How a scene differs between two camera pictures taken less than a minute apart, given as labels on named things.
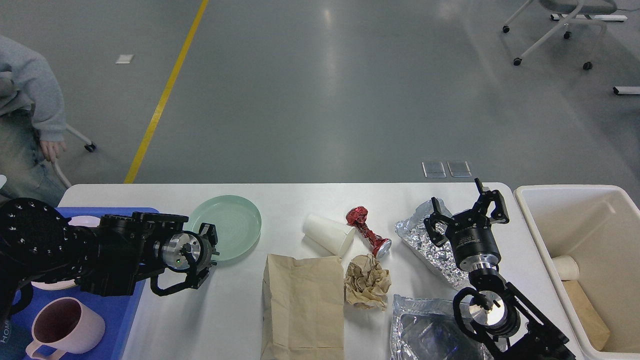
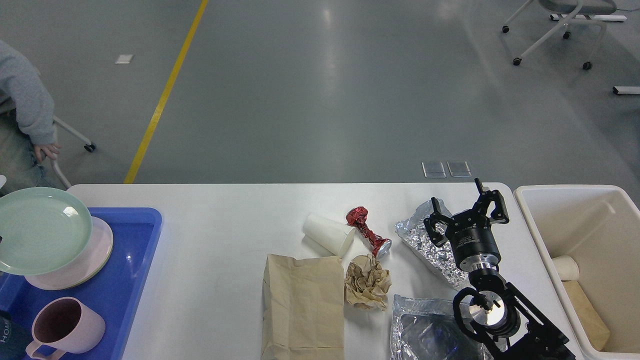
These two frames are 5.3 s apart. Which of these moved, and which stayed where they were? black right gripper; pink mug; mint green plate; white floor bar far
Moved: mint green plate
Stayed: pink mug; white floor bar far; black right gripper
